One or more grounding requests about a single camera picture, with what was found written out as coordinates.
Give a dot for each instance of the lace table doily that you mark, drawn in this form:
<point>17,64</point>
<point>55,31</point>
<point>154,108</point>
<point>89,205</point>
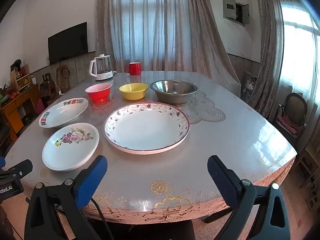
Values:
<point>207,112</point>

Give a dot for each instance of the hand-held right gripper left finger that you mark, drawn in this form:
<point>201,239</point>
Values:
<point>90,180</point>

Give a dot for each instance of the grey electrical panel box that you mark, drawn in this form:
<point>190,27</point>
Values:
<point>233,8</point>

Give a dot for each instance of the orange wooden cabinet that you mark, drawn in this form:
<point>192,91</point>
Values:
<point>17,107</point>

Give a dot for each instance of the carved wooden chair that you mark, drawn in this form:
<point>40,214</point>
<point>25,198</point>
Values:
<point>62,77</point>

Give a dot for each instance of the stainless steel bowl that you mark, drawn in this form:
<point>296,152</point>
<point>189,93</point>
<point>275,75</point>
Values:
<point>173,92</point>

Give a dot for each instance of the large plate with floral rim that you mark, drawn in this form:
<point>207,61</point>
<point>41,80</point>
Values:
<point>147,128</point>

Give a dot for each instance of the white glass electric kettle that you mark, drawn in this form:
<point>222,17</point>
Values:
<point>101,70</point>

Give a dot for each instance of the beige side window curtain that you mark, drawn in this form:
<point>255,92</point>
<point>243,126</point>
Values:
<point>267,55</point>

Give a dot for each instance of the beige sheer window curtain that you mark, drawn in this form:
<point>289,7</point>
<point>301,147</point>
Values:
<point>160,25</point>

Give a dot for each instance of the black wall television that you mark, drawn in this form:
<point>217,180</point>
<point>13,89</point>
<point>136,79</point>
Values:
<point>67,42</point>

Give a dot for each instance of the wooden shelf with ornaments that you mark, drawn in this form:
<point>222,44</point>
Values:
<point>21,77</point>

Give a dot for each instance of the red mug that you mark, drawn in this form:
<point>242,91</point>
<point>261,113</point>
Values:
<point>134,68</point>

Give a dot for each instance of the white plate with rose print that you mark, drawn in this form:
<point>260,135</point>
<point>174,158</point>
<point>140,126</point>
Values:
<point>70,150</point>

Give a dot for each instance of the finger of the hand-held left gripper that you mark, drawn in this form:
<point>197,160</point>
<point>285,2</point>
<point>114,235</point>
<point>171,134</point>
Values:
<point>17,170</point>
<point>2,162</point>

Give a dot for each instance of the dark oval-back chair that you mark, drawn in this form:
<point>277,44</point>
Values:
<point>292,115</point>

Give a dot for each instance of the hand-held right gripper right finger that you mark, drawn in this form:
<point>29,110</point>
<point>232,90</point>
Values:
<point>222,177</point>

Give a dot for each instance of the yellow plastic bowl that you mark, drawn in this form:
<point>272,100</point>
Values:
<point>133,91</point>

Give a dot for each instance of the leaning framed picture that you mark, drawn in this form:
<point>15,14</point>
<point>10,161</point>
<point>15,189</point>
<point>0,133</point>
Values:
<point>250,81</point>

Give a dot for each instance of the white plate with red symbols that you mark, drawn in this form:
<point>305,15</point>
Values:
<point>62,113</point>

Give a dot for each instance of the wooden lattice chair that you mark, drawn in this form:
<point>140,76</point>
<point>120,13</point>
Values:
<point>310,180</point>

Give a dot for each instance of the red plastic bowl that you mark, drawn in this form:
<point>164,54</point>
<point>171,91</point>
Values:
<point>98,92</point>

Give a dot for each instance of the pink plastic bin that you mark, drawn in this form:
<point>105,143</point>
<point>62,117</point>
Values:
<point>40,106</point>

